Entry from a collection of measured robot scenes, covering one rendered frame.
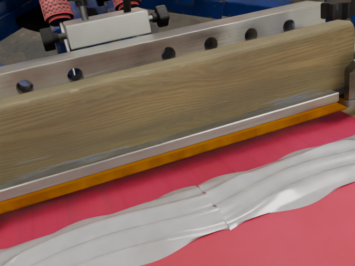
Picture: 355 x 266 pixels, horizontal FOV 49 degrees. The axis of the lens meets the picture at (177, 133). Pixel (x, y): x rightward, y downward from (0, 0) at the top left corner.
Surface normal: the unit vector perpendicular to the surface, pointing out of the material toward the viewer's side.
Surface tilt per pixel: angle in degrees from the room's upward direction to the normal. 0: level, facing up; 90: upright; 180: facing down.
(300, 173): 4
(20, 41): 0
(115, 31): 58
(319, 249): 32
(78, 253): 2
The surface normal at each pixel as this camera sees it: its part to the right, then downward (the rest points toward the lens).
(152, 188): -0.14, -0.90
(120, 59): 0.33, 0.36
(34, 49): 0.05, -0.57
